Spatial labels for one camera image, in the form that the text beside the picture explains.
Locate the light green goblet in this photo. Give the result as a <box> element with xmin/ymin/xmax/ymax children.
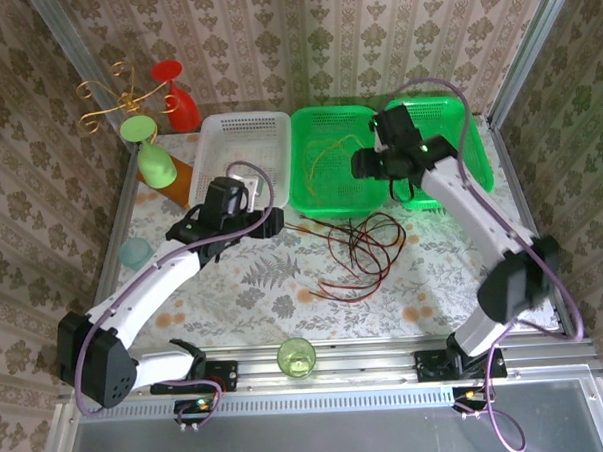
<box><xmin>119</xmin><ymin>113</ymin><xmax>178</xmax><ymax>191</ymax></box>

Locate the wide aluminium mounting rail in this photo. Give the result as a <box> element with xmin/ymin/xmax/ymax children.
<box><xmin>56</xmin><ymin>328</ymin><xmax>603</xmax><ymax>403</ymax></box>

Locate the white plastic basket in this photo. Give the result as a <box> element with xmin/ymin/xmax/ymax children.
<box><xmin>184</xmin><ymin>110</ymin><xmax>296</xmax><ymax>225</ymax></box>

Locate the floral tablecloth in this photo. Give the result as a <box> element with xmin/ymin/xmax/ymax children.
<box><xmin>99</xmin><ymin>116</ymin><xmax>560</xmax><ymax>352</ymax></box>

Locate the aluminium table edge rail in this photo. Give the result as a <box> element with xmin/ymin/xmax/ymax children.
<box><xmin>486</xmin><ymin>111</ymin><xmax>578</xmax><ymax>339</ymax></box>
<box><xmin>90</xmin><ymin>135</ymin><xmax>149</xmax><ymax>356</ymax></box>

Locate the green translucent cup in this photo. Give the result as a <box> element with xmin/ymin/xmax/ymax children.
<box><xmin>275</xmin><ymin>335</ymin><xmax>319</xmax><ymax>381</ymax></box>

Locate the pale blue cup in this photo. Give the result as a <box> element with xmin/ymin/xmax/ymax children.
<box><xmin>118</xmin><ymin>235</ymin><xmax>155</xmax><ymax>272</ymax></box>

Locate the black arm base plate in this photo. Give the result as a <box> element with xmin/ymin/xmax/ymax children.
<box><xmin>413</xmin><ymin>345</ymin><xmax>508</xmax><ymax>383</ymax></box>
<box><xmin>148</xmin><ymin>358</ymin><xmax>240</xmax><ymax>397</ymax></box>

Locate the small connector board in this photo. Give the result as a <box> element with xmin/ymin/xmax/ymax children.
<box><xmin>451</xmin><ymin>384</ymin><xmax>495</xmax><ymax>422</ymax></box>
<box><xmin>172</xmin><ymin>396</ymin><xmax>224</xmax><ymax>435</ymax></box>

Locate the grey metal panel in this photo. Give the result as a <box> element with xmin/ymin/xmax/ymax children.
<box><xmin>36</xmin><ymin>376</ymin><xmax>603</xmax><ymax>452</ymax></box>

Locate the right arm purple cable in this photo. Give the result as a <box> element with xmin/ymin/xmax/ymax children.
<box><xmin>387</xmin><ymin>71</ymin><xmax>590</xmax><ymax>452</ymax></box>

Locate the green plastic basket with label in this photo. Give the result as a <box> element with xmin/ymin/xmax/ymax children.
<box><xmin>378</xmin><ymin>93</ymin><xmax>497</xmax><ymax>213</ymax></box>

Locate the gold wire ornament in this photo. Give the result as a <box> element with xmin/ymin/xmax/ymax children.
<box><xmin>73</xmin><ymin>58</ymin><xmax>184</xmax><ymax>138</ymax></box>

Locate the orange brown block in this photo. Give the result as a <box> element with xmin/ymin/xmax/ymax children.
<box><xmin>134</xmin><ymin>155</ymin><xmax>198</xmax><ymax>212</ymax></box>

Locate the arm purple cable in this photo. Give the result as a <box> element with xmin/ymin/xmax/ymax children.
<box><xmin>387</xmin><ymin>71</ymin><xmax>590</xmax><ymax>452</ymax></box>
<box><xmin>63</xmin><ymin>159</ymin><xmax>286</xmax><ymax>420</ymax></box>

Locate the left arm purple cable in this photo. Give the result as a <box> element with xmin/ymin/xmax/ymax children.
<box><xmin>63</xmin><ymin>159</ymin><xmax>286</xmax><ymax>420</ymax></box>

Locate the yellow cable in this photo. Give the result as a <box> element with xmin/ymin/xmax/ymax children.
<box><xmin>301</xmin><ymin>136</ymin><xmax>351</xmax><ymax>203</ymax></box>
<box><xmin>307</xmin><ymin>132</ymin><xmax>369</xmax><ymax>175</ymax></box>

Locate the red goblet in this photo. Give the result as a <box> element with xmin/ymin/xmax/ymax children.
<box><xmin>148</xmin><ymin>58</ymin><xmax>203</xmax><ymax>135</ymax></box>

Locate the aluminium frame post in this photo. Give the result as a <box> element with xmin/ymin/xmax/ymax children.
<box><xmin>25</xmin><ymin>0</ymin><xmax>128</xmax><ymax>139</ymax></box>
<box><xmin>484</xmin><ymin>0</ymin><xmax>583</xmax><ymax>129</ymax></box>

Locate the grey slotted cable duct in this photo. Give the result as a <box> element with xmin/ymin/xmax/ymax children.
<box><xmin>78</xmin><ymin>384</ymin><xmax>455</xmax><ymax>424</ymax></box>

